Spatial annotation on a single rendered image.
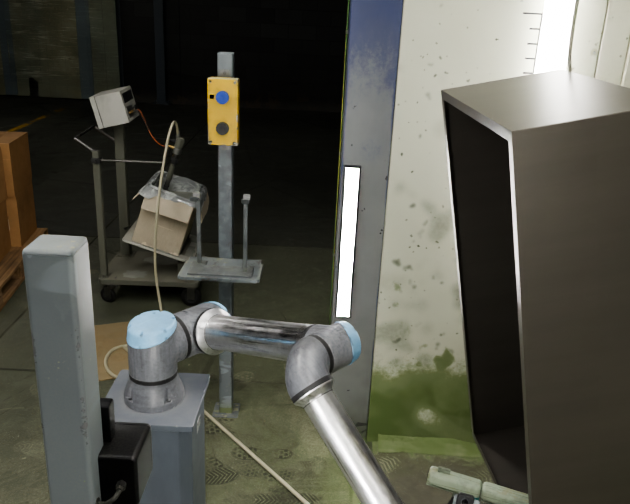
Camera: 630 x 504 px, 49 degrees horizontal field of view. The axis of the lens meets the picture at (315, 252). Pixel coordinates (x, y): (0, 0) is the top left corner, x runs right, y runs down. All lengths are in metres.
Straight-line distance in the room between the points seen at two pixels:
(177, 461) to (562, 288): 1.28
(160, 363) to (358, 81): 1.20
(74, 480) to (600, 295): 1.22
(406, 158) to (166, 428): 1.29
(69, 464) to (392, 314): 2.14
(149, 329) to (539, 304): 1.14
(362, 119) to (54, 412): 1.97
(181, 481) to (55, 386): 1.57
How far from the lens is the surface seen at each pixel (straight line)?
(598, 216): 1.60
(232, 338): 2.08
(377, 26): 2.54
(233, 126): 2.76
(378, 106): 2.57
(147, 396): 2.22
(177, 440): 2.22
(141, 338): 2.14
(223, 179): 2.87
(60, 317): 0.72
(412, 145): 2.61
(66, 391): 0.77
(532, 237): 1.56
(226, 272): 2.81
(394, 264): 2.74
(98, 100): 4.36
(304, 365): 1.72
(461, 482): 2.12
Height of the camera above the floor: 1.88
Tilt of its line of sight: 21 degrees down
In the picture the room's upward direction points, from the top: 3 degrees clockwise
